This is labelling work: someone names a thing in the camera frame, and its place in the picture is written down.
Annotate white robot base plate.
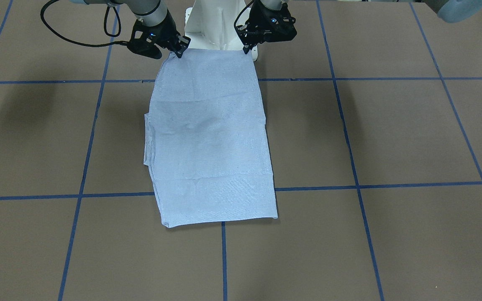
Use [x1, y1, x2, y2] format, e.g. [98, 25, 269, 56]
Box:
[184, 1, 251, 51]

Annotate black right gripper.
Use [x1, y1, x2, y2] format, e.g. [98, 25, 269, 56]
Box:
[139, 11, 191, 59]

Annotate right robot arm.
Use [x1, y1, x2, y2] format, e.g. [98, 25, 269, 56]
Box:
[73, 0, 190, 59]

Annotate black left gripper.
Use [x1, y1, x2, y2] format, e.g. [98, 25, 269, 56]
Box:
[234, 0, 297, 54]

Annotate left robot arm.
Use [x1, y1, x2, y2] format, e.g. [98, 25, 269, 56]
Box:
[233, 0, 482, 54]

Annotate blue striped button shirt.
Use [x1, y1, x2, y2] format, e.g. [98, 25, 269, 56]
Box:
[144, 49, 279, 228]

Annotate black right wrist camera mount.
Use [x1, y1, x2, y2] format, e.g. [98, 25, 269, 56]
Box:
[126, 26, 162, 60]

